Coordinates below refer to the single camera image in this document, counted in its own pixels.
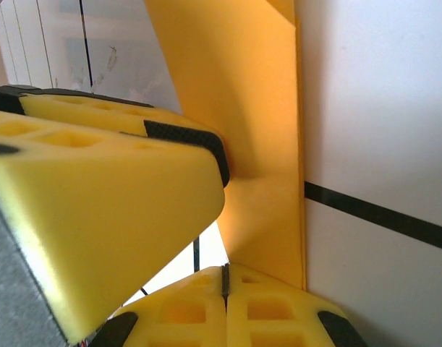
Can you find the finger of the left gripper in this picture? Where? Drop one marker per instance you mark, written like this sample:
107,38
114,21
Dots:
184,133
97,217

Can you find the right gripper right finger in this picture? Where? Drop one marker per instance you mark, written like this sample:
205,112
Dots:
278,314

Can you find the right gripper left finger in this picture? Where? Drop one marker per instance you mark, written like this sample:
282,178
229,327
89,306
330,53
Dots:
177,314

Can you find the orange paper sheet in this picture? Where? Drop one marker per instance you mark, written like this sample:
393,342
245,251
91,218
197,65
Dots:
249,126

